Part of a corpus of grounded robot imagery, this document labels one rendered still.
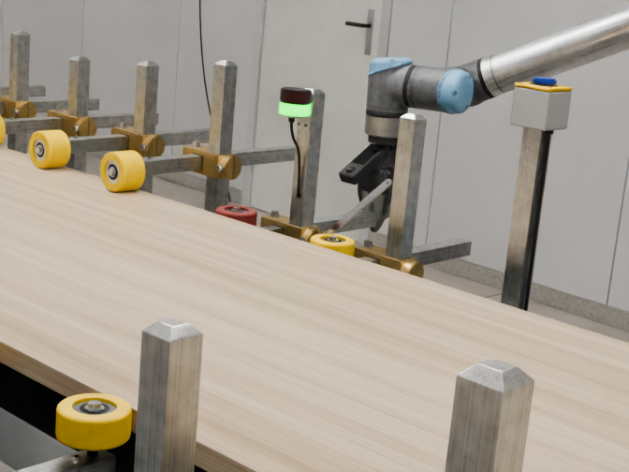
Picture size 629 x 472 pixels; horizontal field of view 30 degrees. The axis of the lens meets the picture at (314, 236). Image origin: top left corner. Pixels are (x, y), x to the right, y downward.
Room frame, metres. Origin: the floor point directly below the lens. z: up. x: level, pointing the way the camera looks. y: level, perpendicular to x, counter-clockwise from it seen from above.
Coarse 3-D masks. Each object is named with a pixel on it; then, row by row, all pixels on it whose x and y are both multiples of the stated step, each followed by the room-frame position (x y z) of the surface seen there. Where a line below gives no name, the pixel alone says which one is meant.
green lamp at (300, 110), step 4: (280, 104) 2.23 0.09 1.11; (284, 104) 2.22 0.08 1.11; (288, 104) 2.21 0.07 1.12; (292, 104) 2.21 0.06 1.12; (280, 108) 2.23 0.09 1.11; (284, 108) 2.22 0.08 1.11; (288, 108) 2.21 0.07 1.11; (292, 108) 2.21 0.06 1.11; (296, 108) 2.21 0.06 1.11; (300, 108) 2.21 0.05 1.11; (304, 108) 2.22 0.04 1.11; (308, 108) 2.23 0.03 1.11; (280, 112) 2.23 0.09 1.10; (284, 112) 2.22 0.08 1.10; (288, 112) 2.21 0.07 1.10; (292, 112) 2.21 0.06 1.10; (296, 112) 2.21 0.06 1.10; (300, 112) 2.21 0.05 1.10; (304, 112) 2.22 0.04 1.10; (308, 112) 2.23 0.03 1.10; (300, 116) 2.21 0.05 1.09; (304, 116) 2.22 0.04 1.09
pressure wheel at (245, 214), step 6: (216, 210) 2.18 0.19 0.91; (222, 210) 2.18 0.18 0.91; (228, 210) 2.20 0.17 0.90; (234, 210) 2.19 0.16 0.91; (240, 210) 2.20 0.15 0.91; (246, 210) 2.21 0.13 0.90; (252, 210) 2.20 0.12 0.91; (228, 216) 2.16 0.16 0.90; (234, 216) 2.16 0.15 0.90; (240, 216) 2.16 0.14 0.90; (246, 216) 2.16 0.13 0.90; (252, 216) 2.17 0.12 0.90; (246, 222) 2.16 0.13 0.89; (252, 222) 2.17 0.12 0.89
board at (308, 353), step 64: (0, 192) 2.19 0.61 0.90; (64, 192) 2.24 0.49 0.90; (128, 192) 2.29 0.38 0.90; (0, 256) 1.75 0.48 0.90; (64, 256) 1.78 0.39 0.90; (128, 256) 1.81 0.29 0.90; (192, 256) 1.85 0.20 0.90; (256, 256) 1.89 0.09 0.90; (320, 256) 1.92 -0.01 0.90; (0, 320) 1.44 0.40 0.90; (64, 320) 1.47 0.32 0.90; (128, 320) 1.49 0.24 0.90; (192, 320) 1.52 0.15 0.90; (256, 320) 1.54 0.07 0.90; (320, 320) 1.57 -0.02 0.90; (384, 320) 1.59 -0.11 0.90; (448, 320) 1.62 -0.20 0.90; (512, 320) 1.65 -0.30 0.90; (64, 384) 1.28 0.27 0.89; (128, 384) 1.26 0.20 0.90; (256, 384) 1.30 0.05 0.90; (320, 384) 1.32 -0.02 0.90; (384, 384) 1.34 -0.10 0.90; (448, 384) 1.36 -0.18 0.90; (576, 384) 1.40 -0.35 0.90; (256, 448) 1.12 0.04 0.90; (320, 448) 1.13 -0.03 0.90; (384, 448) 1.15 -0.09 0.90; (576, 448) 1.20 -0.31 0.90
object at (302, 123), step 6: (288, 90) 2.22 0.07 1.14; (294, 90) 2.21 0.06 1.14; (300, 90) 2.22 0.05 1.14; (306, 90) 2.23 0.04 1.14; (282, 102) 2.23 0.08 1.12; (288, 102) 2.21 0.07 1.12; (282, 114) 2.23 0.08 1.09; (288, 120) 2.23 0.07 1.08; (294, 120) 2.23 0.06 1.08; (300, 120) 2.26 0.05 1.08; (306, 120) 2.25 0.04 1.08; (300, 126) 2.26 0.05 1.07; (306, 126) 2.25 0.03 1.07; (294, 138) 2.24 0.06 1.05
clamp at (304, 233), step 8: (264, 216) 2.31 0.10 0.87; (280, 216) 2.33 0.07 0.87; (264, 224) 2.31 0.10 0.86; (272, 224) 2.29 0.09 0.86; (280, 224) 2.28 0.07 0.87; (288, 224) 2.27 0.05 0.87; (288, 232) 2.26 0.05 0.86; (296, 232) 2.25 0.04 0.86; (304, 232) 2.24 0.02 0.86; (312, 232) 2.24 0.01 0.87; (320, 232) 2.25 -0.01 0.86; (304, 240) 2.23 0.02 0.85
